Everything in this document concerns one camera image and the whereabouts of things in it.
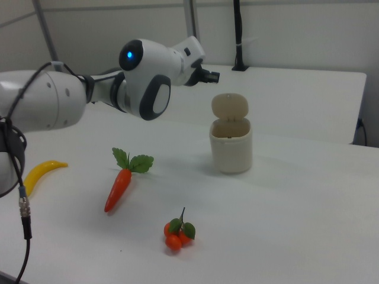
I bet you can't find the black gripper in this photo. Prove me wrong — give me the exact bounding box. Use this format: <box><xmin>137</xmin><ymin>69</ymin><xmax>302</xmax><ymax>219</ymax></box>
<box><xmin>185</xmin><ymin>58</ymin><xmax>221</xmax><ymax>87</ymax></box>

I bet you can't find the black camera pole with clamp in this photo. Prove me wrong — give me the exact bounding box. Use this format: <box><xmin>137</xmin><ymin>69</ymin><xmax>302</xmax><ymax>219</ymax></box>
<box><xmin>232</xmin><ymin>0</ymin><xmax>250</xmax><ymax>72</ymax></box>

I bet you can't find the toy tangerine cluster with leaves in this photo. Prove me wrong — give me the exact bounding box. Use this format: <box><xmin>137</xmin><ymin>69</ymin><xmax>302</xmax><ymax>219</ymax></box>
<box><xmin>163</xmin><ymin>206</ymin><xmax>197</xmax><ymax>251</ymax></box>

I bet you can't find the toy carrot with green leaves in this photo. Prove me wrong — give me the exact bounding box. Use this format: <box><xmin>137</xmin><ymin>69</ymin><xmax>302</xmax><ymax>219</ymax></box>
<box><xmin>104</xmin><ymin>147</ymin><xmax>155</xmax><ymax>213</ymax></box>

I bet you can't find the yellow toy banana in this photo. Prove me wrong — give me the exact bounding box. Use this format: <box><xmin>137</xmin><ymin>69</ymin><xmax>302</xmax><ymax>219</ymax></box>
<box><xmin>23</xmin><ymin>160</ymin><xmax>69</xmax><ymax>197</ymax></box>

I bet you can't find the white table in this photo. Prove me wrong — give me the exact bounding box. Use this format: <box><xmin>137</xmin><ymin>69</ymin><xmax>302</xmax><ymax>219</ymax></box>
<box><xmin>201</xmin><ymin>62</ymin><xmax>368</xmax><ymax>146</ymax></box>

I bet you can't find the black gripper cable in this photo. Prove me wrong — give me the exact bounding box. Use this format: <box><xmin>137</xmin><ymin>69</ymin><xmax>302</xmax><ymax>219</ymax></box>
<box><xmin>0</xmin><ymin>60</ymin><xmax>125</xmax><ymax>284</ymax></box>

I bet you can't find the beige garbage bin with lid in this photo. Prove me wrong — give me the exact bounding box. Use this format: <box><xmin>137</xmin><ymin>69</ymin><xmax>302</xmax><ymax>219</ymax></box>
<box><xmin>208</xmin><ymin>92</ymin><xmax>253</xmax><ymax>175</ymax></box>

